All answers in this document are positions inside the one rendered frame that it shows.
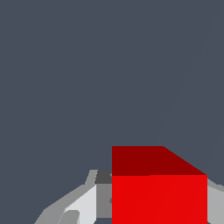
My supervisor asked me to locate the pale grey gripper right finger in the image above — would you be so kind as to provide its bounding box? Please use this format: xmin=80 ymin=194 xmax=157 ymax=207
xmin=206 ymin=179 xmax=224 ymax=224

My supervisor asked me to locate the red cube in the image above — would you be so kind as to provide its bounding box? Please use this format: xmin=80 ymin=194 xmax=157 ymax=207
xmin=111 ymin=145 xmax=208 ymax=224

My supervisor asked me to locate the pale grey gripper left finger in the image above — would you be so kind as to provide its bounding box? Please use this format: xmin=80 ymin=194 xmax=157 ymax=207
xmin=33 ymin=169 xmax=114 ymax=224

